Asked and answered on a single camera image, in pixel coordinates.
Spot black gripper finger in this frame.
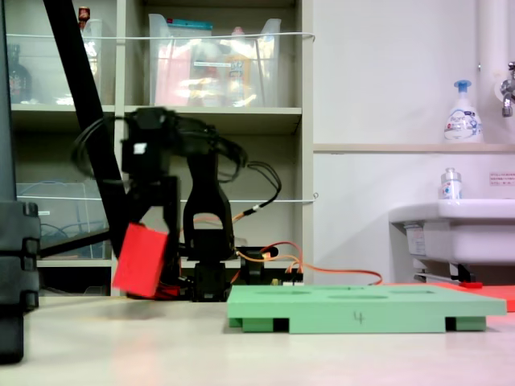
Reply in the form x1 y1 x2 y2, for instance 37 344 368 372
159 175 183 258
122 176 162 229

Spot notched black stack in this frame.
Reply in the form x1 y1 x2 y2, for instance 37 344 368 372
0 200 42 365

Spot dark glass bottle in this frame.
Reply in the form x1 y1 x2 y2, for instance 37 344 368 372
6 43 34 105

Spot motor driver circuit board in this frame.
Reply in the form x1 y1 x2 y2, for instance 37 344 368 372
269 276 305 288

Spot green shape sorting board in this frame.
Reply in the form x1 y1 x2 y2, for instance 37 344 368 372
225 282 508 335

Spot white shelf cord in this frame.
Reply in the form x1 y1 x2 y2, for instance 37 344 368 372
5 31 317 44
15 191 321 204

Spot metal water faucet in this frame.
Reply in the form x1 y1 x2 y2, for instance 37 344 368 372
497 61 515 119

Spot red square block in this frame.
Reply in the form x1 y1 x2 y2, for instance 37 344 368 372
111 222 171 300

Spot large orange flat block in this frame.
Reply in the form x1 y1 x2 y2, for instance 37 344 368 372
377 281 515 313

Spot low clear plastic box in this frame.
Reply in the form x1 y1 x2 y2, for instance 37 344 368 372
15 181 113 261

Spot long looped orange wire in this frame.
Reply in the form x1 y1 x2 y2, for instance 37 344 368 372
234 240 384 287

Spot black gripper cable loops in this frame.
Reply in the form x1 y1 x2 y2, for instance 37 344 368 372
70 116 124 179

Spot black table clamp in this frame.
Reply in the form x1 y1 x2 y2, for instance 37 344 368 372
240 247 280 287

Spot small clear sanitizer bottle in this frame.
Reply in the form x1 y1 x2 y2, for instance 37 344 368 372
439 167 464 201

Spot grey shelf unit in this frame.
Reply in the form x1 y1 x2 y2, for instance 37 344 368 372
0 0 315 298

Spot white foam soap dispenser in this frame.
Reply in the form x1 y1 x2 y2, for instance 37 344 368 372
443 79 484 144

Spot white ceramic sink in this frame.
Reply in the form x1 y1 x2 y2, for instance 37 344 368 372
388 198 515 267

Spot long black motor cable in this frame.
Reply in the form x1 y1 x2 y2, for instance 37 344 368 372
225 159 282 216

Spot red printed wall notice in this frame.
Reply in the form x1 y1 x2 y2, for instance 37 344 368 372
488 171 515 187

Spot black tripod leg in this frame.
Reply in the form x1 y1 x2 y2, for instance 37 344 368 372
38 0 134 263

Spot large clear plastic bin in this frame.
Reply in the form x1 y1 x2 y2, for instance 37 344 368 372
147 13 282 109

